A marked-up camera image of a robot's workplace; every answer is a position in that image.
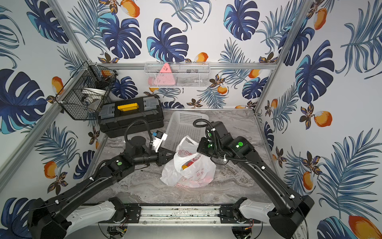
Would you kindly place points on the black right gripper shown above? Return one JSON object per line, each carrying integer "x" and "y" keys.
{"x": 201, "y": 147}

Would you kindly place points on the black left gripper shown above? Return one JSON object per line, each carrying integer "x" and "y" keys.
{"x": 162, "y": 157}

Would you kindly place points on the white printed plastic bag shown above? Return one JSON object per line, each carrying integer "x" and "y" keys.
{"x": 186, "y": 152}

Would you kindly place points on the pink peach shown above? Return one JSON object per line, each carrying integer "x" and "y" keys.
{"x": 205, "y": 179}

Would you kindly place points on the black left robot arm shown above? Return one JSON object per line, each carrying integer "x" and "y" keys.
{"x": 56, "y": 217}

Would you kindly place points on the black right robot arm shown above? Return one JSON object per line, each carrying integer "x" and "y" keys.
{"x": 287, "y": 210}

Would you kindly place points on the white perforated plastic basket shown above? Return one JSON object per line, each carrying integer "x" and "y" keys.
{"x": 181, "y": 125}

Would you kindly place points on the black yellow toolbox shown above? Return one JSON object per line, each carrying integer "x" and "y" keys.
{"x": 114, "y": 118}

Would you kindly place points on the pink triangle card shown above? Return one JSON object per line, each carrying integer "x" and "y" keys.
{"x": 165, "y": 77}

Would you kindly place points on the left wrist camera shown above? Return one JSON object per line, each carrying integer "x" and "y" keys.
{"x": 158, "y": 138}

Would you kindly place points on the orange handled screwdriver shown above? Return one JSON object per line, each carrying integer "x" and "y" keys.
{"x": 183, "y": 167}

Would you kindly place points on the aluminium linear rail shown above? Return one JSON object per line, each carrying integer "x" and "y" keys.
{"x": 142, "y": 215}

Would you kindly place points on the clear wall shelf basket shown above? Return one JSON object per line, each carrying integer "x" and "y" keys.
{"x": 186, "y": 74}

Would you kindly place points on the black wire mesh basket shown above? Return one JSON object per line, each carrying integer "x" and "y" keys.
{"x": 88, "y": 91}

